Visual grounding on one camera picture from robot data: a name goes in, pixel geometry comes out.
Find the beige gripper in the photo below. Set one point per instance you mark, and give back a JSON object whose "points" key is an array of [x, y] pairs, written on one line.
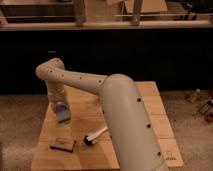
{"points": [[62, 111]]}

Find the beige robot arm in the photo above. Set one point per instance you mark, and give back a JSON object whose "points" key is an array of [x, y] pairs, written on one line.
{"points": [[129, 125]]}

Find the brown sponge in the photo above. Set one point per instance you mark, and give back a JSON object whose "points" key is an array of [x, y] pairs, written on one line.
{"points": [[63, 144]]}

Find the white handled dish brush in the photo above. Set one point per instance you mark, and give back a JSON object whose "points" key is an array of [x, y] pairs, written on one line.
{"points": [[91, 138]]}

